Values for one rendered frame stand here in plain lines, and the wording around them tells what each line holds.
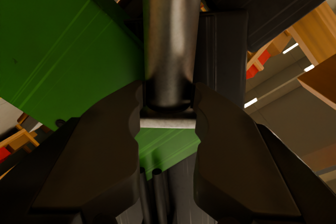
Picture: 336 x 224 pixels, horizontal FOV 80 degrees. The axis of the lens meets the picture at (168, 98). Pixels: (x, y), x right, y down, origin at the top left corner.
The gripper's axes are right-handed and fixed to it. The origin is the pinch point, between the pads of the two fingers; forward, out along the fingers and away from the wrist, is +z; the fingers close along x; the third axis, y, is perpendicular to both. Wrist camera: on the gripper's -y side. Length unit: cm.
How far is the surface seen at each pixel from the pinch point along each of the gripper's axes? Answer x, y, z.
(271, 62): 430, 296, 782
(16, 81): -11.6, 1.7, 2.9
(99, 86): -5.3, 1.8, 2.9
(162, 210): -0.1, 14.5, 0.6
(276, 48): 189, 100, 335
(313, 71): 44, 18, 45
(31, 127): -22.4, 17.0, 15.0
